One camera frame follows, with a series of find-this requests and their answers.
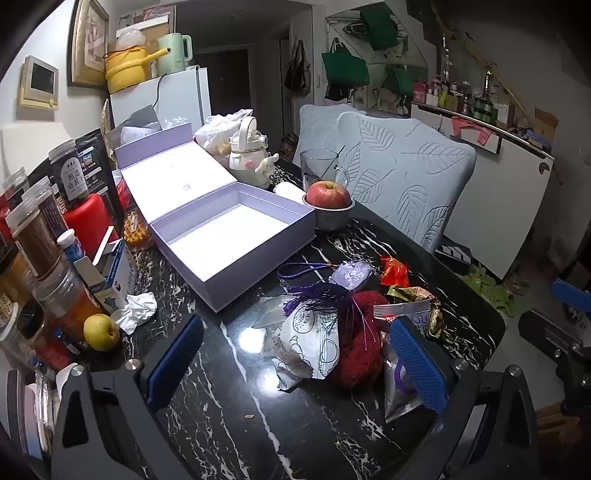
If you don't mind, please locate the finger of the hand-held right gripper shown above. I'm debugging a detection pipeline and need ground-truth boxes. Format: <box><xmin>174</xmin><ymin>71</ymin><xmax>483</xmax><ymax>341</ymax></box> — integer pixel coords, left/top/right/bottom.
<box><xmin>518</xmin><ymin>309</ymin><xmax>591</xmax><ymax>365</ymax></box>
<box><xmin>551</xmin><ymin>278</ymin><xmax>591</xmax><ymax>319</ymax></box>

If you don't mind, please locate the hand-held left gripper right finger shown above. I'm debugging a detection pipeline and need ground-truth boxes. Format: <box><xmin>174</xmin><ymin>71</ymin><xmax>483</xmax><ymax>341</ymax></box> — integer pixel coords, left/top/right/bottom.
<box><xmin>389</xmin><ymin>316</ymin><xmax>542</xmax><ymax>480</ymax></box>

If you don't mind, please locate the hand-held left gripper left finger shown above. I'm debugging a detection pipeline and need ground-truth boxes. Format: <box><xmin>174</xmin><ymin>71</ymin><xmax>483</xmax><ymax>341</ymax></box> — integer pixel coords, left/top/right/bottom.
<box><xmin>50</xmin><ymin>315</ymin><xmax>207</xmax><ymax>480</ymax></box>

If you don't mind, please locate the clear zip bag purple ring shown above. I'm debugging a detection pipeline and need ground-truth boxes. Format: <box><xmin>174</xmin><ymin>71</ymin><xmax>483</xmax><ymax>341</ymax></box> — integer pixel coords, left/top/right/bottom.
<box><xmin>383</xmin><ymin>342</ymin><xmax>424</xmax><ymax>424</ymax></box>

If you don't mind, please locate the white blue snack packet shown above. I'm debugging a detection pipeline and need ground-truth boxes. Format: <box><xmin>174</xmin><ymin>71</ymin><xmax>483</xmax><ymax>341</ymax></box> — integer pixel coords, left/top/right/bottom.
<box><xmin>373</xmin><ymin>298</ymin><xmax>433</xmax><ymax>340</ymax></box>

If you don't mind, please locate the red fluffy scrunchie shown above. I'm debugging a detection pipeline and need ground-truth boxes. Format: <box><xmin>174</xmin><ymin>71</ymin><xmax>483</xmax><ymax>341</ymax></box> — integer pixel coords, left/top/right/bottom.
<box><xmin>329</xmin><ymin>291</ymin><xmax>387</xmax><ymax>389</ymax></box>

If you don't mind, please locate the gold brown snack packet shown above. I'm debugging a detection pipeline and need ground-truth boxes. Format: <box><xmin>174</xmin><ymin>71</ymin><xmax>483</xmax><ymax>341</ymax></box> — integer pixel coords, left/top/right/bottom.
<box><xmin>388</xmin><ymin>285</ymin><xmax>447</xmax><ymax>343</ymax></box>

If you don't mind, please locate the orange red candy wrapper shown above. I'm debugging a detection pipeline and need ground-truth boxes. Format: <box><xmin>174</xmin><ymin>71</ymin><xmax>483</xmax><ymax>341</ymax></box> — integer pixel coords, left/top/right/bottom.
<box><xmin>379</xmin><ymin>256</ymin><xmax>411</xmax><ymax>288</ymax></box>

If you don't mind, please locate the purple tasselled sachet pouch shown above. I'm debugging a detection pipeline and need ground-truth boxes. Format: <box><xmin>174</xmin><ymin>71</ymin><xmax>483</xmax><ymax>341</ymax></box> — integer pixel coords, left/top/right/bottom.
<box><xmin>277</xmin><ymin>260</ymin><xmax>375</xmax><ymax>347</ymax></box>

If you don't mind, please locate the white line-drawing packet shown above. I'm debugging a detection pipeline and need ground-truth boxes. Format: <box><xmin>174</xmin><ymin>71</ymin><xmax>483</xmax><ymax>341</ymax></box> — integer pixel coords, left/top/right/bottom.
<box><xmin>270</xmin><ymin>305</ymin><xmax>341</xmax><ymax>382</ymax></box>

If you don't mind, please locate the purple gift box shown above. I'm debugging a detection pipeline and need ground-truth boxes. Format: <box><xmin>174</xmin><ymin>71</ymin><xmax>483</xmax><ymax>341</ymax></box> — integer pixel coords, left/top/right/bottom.
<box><xmin>114</xmin><ymin>122</ymin><xmax>317</xmax><ymax>315</ymax></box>

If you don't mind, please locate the crumpled white tissue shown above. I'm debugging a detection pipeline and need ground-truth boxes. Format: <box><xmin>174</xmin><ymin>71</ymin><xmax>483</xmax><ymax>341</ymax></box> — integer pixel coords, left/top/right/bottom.
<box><xmin>110</xmin><ymin>292</ymin><xmax>158</xmax><ymax>335</ymax></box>

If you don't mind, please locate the green crumpled bag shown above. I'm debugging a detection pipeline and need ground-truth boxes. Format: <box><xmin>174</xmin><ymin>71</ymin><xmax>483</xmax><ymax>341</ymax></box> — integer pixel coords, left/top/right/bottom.
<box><xmin>462</xmin><ymin>265</ymin><xmax>516</xmax><ymax>317</ymax></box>

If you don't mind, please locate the yellow apple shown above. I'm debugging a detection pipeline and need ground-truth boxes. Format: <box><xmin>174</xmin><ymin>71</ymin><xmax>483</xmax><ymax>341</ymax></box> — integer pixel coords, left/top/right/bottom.
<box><xmin>83</xmin><ymin>314</ymin><xmax>121</xmax><ymax>352</ymax></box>

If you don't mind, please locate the blue white carton box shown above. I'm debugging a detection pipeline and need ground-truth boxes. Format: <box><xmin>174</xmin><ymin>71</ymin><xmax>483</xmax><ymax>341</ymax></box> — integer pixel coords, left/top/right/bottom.
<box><xmin>74</xmin><ymin>226</ymin><xmax>139</xmax><ymax>315</ymax></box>

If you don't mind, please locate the white cabinet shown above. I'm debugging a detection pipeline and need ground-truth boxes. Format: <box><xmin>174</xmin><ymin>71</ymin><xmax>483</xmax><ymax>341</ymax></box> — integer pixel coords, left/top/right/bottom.
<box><xmin>411</xmin><ymin>102</ymin><xmax>555</xmax><ymax>280</ymax></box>

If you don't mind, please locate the yellow waffle snack bag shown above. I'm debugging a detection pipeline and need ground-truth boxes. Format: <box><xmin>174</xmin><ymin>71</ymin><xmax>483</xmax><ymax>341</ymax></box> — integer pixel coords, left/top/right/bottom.
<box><xmin>122</xmin><ymin>210</ymin><xmax>153</xmax><ymax>247</ymax></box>

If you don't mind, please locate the red plastic container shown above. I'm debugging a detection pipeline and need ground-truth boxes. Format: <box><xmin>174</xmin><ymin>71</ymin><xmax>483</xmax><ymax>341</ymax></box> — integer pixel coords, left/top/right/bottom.
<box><xmin>62</xmin><ymin>194</ymin><xmax>123</xmax><ymax>260</ymax></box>

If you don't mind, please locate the metal bowl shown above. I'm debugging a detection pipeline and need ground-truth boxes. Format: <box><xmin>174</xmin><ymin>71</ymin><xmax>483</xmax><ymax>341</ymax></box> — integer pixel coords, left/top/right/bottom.
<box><xmin>302</xmin><ymin>194</ymin><xmax>355</xmax><ymax>232</ymax></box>

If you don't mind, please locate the cardboard box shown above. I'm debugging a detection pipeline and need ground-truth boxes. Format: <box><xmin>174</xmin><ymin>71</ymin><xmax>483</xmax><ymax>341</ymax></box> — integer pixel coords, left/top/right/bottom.
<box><xmin>533</xmin><ymin>108</ymin><xmax>559</xmax><ymax>148</ymax></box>

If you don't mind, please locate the row of food jars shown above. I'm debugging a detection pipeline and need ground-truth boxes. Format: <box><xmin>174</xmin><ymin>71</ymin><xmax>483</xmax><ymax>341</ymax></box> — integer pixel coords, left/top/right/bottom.
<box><xmin>0</xmin><ymin>138</ymin><xmax>109</xmax><ymax>374</ymax></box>

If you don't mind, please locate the red snack packet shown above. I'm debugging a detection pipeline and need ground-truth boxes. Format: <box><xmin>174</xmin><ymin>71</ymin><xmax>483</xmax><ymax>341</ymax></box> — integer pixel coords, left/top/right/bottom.
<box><xmin>113</xmin><ymin>171</ymin><xmax>136</xmax><ymax>210</ymax></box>

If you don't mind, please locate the red apple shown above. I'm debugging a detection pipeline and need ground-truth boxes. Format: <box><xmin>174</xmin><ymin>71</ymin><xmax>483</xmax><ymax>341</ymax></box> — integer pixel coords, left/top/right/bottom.
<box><xmin>306</xmin><ymin>181</ymin><xmax>352</xmax><ymax>209</ymax></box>

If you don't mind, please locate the white plush toy charm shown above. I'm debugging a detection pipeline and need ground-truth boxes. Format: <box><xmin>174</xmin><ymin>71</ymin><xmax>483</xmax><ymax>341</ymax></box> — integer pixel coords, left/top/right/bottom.
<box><xmin>249</xmin><ymin>154</ymin><xmax>280</xmax><ymax>189</ymax></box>

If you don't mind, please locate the black standing pouch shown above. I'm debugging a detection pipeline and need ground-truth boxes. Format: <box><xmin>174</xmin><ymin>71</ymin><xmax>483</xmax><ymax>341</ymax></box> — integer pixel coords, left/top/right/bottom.
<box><xmin>76</xmin><ymin>128</ymin><xmax>126</xmax><ymax>222</ymax></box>

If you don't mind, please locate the black stirring stick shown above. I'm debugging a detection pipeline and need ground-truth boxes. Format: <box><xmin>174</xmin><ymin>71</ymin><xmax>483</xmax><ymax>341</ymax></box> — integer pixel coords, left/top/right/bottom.
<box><xmin>322</xmin><ymin>145</ymin><xmax>346</xmax><ymax>181</ymax></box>

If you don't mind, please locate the glass mug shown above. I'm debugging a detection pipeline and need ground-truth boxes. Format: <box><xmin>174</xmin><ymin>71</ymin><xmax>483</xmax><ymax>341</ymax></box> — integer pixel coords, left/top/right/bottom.
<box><xmin>300</xmin><ymin>148</ymin><xmax>352</xmax><ymax>192</ymax></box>

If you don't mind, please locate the row of bottles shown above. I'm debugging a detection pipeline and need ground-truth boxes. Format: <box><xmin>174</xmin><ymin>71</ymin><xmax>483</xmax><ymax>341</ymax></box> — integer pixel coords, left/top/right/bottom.
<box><xmin>413</xmin><ymin>69</ymin><xmax>522</xmax><ymax>127</ymax></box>

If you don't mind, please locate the bamboo pole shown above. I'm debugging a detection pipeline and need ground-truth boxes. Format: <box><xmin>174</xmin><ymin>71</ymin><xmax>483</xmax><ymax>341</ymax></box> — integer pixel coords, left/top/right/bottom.
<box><xmin>434</xmin><ymin>0</ymin><xmax>565</xmax><ymax>185</ymax></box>

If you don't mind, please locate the clear plastic bag of snacks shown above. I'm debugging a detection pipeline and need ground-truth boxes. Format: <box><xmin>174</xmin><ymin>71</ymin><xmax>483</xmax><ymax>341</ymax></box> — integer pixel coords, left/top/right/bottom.
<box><xmin>194</xmin><ymin>109</ymin><xmax>254</xmax><ymax>162</ymax></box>

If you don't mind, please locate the grey paper bag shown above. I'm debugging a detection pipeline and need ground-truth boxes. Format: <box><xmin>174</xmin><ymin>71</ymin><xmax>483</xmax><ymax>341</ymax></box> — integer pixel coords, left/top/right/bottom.
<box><xmin>105</xmin><ymin>105</ymin><xmax>162</xmax><ymax>141</ymax></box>

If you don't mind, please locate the round woven gold mat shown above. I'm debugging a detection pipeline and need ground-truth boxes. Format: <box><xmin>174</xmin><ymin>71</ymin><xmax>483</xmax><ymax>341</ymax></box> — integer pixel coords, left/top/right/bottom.
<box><xmin>99</xmin><ymin>99</ymin><xmax>114</xmax><ymax>139</ymax></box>

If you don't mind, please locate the white refrigerator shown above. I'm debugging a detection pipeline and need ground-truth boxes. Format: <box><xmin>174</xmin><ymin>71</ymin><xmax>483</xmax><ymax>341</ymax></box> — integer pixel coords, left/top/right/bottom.
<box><xmin>110</xmin><ymin>66</ymin><xmax>212</xmax><ymax>136</ymax></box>

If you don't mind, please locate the green tote bag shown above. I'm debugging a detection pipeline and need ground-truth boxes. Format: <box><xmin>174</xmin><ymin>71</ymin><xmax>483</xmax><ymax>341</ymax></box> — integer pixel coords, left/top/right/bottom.
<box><xmin>322</xmin><ymin>38</ymin><xmax>371</xmax><ymax>90</ymax></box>
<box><xmin>360</xmin><ymin>4</ymin><xmax>400</xmax><ymax>51</ymax></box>
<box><xmin>383</xmin><ymin>65</ymin><xmax>414</xmax><ymax>99</ymax></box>

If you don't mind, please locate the yellow pot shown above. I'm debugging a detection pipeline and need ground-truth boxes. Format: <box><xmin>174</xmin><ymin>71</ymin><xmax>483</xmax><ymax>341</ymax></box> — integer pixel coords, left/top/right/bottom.
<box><xmin>104</xmin><ymin>46</ymin><xmax>167</xmax><ymax>95</ymax></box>

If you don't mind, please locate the pale green electric kettle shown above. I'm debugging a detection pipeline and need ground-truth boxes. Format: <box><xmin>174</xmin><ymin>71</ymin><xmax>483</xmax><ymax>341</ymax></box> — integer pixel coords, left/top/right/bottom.
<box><xmin>157</xmin><ymin>33</ymin><xmax>194</xmax><ymax>77</ymax></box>

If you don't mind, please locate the black hanging bag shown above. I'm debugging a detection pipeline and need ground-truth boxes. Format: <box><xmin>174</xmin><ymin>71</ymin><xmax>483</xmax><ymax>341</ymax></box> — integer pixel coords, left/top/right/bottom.
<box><xmin>284</xmin><ymin>41</ymin><xmax>311</xmax><ymax>96</ymax></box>

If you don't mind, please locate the framed picture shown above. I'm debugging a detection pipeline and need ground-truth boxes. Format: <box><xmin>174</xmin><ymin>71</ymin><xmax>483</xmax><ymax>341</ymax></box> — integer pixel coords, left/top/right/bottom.
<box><xmin>68</xmin><ymin>0</ymin><xmax>110</xmax><ymax>89</ymax></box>

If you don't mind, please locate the white bottle with handle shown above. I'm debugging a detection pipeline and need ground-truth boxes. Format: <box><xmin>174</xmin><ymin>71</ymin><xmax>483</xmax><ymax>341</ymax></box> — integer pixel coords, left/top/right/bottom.
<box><xmin>228</xmin><ymin>116</ymin><xmax>273</xmax><ymax>185</ymax></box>

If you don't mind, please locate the wall intercom panel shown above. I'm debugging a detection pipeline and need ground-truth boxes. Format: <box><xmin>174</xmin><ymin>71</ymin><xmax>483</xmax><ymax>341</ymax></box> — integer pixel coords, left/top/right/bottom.
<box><xmin>17</xmin><ymin>55</ymin><xmax>60</xmax><ymax>110</ymax></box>

